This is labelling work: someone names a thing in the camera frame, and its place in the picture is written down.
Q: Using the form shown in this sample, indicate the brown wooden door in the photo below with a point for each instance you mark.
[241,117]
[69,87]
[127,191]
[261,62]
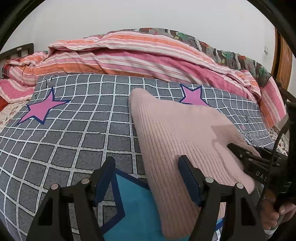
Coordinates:
[282,61]

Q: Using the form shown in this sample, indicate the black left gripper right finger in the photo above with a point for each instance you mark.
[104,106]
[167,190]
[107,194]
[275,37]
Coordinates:
[229,208]

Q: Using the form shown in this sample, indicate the floral bed sheet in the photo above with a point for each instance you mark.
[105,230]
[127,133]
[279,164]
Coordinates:
[9,111]

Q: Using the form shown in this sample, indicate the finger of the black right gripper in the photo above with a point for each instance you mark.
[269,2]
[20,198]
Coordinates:
[266,153]
[242,154]

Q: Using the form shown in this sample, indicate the pink knitted sweater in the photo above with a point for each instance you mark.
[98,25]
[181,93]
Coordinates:
[167,130]

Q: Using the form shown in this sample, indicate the dark wooden footboard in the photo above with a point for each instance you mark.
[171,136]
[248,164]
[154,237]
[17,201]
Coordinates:
[286,96]

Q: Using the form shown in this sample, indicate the dark wooden headboard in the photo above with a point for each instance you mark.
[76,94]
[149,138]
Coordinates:
[20,51]

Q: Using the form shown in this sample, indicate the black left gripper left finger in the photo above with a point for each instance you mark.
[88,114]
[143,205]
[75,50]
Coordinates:
[52,220]

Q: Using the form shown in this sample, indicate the grey checked star blanket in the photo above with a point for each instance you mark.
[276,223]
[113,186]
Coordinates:
[71,125]

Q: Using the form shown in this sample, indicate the person's right hand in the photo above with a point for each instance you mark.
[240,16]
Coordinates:
[270,218]

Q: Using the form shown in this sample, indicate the pink orange striped quilt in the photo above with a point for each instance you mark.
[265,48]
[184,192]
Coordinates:
[163,54]

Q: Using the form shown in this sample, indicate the white wall switch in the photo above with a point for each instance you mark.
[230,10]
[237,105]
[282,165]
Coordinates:
[266,50]

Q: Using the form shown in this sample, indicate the red embroidered pillow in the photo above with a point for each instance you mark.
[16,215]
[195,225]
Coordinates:
[3,103]

